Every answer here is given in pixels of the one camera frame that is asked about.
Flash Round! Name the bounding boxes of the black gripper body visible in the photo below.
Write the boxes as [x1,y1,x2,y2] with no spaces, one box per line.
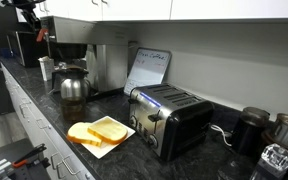
[3,0,47,13]

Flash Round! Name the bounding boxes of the stainless steel coffee maker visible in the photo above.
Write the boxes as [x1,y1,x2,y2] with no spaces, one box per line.
[36,15,130,104]

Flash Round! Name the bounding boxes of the black microwave oven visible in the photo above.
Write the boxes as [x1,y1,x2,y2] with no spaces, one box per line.
[6,30,50,69]

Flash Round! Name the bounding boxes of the blue container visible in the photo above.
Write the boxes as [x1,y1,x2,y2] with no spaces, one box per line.
[0,48,15,60]

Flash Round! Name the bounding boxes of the white paper carton box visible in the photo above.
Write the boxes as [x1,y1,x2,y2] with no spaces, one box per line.
[38,55,55,82]

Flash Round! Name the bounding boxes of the steel carafe with black lid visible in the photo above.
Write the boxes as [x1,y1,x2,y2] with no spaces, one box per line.
[51,65,92,100]

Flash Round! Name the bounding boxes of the white lower cabinet drawers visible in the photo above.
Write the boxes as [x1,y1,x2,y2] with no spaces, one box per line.
[0,63,96,180]

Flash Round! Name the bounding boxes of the white bread slice orange crust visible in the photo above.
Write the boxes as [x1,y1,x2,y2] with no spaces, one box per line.
[66,121,103,148]

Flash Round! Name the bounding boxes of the small handwritten whiteboard sign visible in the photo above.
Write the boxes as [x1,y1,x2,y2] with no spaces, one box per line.
[123,47,172,97]

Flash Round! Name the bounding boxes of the yellow toasted bread slice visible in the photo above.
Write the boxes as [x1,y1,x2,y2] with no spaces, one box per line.
[87,117,129,145]

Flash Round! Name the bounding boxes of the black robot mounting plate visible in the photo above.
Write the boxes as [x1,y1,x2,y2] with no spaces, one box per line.
[0,138,52,180]

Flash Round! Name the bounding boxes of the black clamp with orange grip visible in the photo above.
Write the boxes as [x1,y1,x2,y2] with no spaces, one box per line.
[12,143,49,169]

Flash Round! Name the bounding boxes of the white square plate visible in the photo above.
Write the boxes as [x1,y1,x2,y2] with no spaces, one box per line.
[80,115,137,160]

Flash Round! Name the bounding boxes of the white upper cabinets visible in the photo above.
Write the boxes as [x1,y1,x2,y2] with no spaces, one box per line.
[33,0,288,24]

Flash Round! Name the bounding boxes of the steel and black toaster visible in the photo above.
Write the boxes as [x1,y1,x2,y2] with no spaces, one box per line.
[127,83,215,163]

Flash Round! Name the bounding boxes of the black canister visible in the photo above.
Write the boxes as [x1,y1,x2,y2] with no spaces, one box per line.
[232,105,271,157]

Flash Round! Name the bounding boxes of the clear faceted glass stopper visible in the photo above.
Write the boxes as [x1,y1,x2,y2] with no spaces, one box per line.
[249,143,288,180]

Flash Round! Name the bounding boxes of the white toaster cable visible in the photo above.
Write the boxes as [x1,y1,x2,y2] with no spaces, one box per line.
[210,123,233,147]

